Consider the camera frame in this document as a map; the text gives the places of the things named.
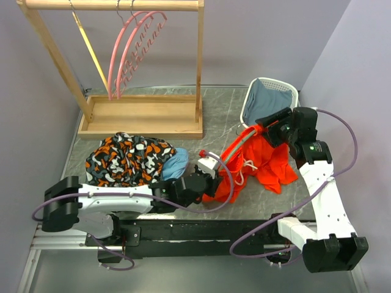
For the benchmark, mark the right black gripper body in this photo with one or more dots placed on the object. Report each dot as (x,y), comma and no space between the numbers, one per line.
(280,132)

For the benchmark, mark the green plastic hanger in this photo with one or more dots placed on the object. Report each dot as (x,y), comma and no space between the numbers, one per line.
(236,145)

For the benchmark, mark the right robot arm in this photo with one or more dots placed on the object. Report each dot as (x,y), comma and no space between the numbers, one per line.
(333,245)

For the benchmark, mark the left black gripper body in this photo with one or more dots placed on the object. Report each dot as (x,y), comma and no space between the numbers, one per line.
(209,189)

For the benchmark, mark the orange shorts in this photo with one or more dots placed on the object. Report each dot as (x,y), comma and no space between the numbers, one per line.
(267,164)

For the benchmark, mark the pink plastic hanger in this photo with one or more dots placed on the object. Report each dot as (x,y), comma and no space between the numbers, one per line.
(158,23)
(133,53)

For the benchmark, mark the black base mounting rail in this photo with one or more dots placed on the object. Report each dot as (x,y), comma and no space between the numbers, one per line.
(149,238)

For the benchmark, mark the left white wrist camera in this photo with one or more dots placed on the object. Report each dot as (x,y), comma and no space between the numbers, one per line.
(208,163)

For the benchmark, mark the blue-grey cloth in basket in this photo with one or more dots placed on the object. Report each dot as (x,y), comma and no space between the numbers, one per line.
(265,97)

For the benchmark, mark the yellow plastic hanger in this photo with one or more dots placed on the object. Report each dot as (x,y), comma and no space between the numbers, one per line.
(90,50)

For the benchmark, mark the right pink plastic hanger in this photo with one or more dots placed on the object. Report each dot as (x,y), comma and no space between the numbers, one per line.
(158,23)

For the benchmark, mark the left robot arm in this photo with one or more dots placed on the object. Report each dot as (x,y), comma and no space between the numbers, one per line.
(92,209)

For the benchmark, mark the white plastic basket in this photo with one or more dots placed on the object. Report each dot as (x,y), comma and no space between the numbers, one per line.
(268,82)

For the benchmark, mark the left pink plastic hanger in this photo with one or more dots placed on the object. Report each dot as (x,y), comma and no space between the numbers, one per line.
(133,53)

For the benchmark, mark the patterned camouflage shorts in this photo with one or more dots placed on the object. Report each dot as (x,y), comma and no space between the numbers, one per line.
(125,160)

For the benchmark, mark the light blue shorts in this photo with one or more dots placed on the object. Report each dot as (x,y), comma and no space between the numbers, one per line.
(176,165)

